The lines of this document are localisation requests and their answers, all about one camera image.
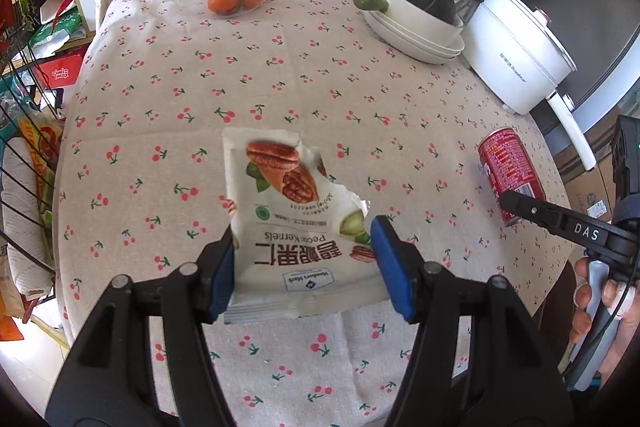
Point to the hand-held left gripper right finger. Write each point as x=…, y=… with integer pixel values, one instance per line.
x=392, y=267

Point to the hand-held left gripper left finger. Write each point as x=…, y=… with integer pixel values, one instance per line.
x=222, y=277

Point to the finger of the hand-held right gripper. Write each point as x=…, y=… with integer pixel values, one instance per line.
x=535, y=209

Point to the red drink can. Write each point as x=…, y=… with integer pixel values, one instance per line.
x=507, y=164

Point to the white nut snack packet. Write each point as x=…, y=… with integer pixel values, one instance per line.
x=280, y=207

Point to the person's right hand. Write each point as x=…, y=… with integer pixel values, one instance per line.
x=625, y=332

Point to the brown cardboard box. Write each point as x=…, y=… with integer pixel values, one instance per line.
x=590, y=192

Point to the white electric pot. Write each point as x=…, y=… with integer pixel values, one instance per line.
x=510, y=67

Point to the grey refrigerator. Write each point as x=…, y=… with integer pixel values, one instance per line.
x=600, y=7

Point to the glass pot lid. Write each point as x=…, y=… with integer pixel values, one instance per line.
x=535, y=27

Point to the cherry print tablecloth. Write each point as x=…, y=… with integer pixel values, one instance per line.
x=200, y=82

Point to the paper towel pack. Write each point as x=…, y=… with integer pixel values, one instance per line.
x=22, y=217

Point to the red cardboard box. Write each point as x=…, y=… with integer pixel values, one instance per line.
x=62, y=69

